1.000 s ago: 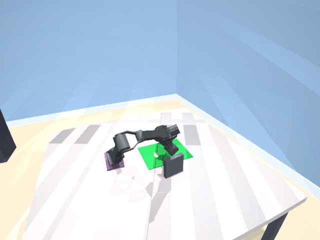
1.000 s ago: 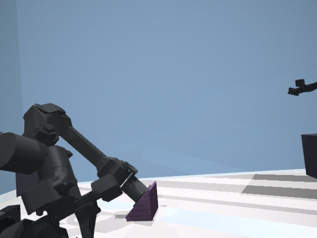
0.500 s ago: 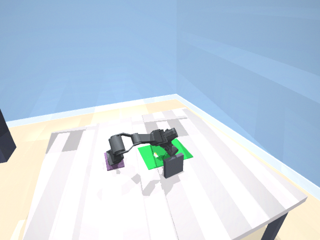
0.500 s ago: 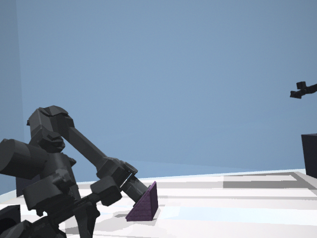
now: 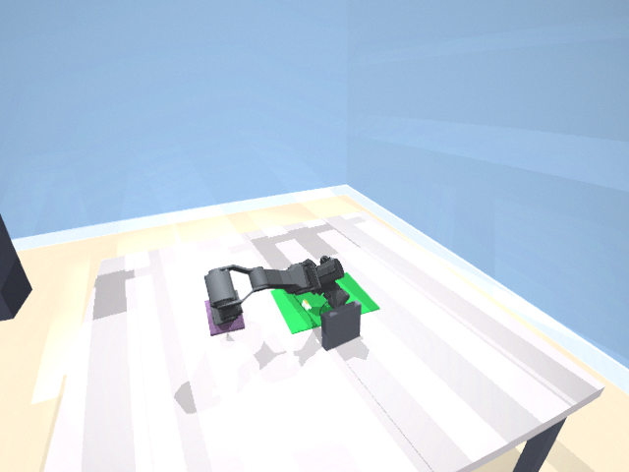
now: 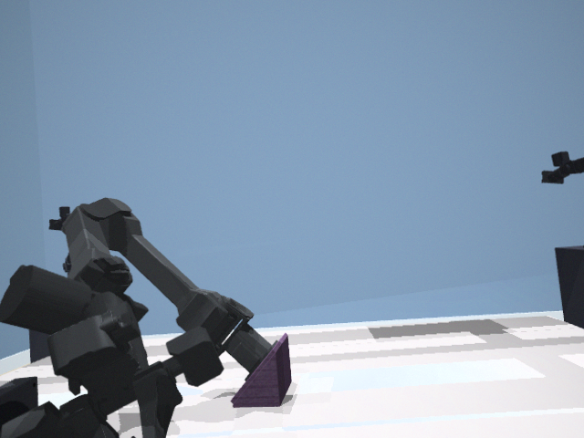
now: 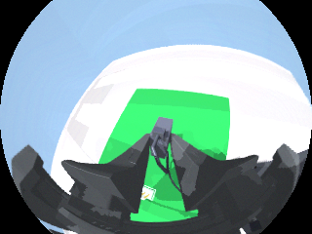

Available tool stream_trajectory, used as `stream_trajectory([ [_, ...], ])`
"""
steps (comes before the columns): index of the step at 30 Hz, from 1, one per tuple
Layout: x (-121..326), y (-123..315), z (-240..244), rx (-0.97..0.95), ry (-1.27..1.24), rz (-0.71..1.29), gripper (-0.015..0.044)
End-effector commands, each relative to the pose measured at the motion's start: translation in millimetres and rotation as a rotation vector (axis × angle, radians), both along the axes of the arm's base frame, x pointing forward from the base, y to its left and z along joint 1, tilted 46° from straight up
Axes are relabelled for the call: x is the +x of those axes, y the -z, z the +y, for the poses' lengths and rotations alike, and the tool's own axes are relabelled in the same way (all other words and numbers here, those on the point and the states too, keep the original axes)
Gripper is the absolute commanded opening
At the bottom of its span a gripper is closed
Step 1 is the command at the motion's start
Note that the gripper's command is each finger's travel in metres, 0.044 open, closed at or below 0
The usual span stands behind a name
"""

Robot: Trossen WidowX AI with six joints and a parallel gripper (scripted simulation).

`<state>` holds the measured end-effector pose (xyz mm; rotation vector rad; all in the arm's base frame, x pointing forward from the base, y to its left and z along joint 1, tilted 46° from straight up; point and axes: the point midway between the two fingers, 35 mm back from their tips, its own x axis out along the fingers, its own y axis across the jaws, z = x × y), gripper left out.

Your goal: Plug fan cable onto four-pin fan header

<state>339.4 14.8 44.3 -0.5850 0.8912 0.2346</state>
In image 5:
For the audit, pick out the green circuit board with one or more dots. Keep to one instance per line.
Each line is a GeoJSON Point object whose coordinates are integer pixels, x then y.
{"type": "Point", "coordinates": [302, 312]}

